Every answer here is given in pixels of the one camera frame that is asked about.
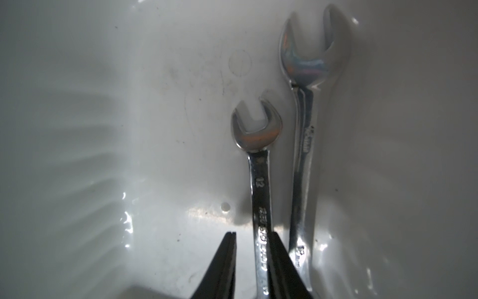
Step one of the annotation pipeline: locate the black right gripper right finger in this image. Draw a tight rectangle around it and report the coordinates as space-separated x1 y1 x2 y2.
267 232 312 299

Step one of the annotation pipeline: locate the white plastic storage box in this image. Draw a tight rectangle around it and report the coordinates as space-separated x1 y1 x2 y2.
1 1 478 299

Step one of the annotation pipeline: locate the large silver open-end wrench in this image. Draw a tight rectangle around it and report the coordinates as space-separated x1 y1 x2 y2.
279 3 352 293

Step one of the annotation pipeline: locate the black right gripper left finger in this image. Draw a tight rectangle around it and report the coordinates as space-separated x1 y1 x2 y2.
191 232 237 299

